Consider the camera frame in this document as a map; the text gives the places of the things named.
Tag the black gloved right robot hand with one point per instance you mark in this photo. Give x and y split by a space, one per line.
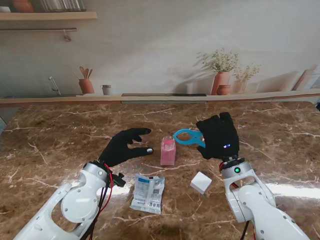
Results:
220 137

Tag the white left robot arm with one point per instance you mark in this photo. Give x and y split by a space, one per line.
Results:
70 207

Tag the metal faucet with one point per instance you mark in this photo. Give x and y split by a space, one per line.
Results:
55 86

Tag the terracotta vase with flowers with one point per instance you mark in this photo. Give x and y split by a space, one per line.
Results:
220 80

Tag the white bowl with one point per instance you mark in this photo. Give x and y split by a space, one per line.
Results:
4 9

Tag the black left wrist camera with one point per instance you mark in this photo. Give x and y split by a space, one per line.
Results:
118 180

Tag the small round terracotta pot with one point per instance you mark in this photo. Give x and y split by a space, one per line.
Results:
223 90

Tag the terracotta jar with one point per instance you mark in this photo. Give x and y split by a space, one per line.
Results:
23 5

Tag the pale vase with flowers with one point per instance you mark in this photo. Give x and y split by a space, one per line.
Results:
241 85

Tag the pink seasoning bottle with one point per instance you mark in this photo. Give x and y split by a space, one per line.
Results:
168 155

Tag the blue plastic bag clip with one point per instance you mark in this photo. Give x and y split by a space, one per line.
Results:
196 141

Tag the white square bottle cap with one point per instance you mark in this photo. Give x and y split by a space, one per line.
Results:
201 182

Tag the wooden wall shelf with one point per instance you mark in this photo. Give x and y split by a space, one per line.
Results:
50 16

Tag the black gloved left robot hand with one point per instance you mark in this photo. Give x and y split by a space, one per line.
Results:
120 147

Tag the metal hanging rail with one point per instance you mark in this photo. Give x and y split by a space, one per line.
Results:
37 29

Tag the terracotta utensil pot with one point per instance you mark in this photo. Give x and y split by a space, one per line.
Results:
86 86

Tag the row of glass jars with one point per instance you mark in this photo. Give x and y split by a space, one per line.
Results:
62 5

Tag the blue white seasoning bag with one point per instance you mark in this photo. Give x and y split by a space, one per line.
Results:
148 195

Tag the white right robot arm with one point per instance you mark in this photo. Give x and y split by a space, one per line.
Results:
255 202

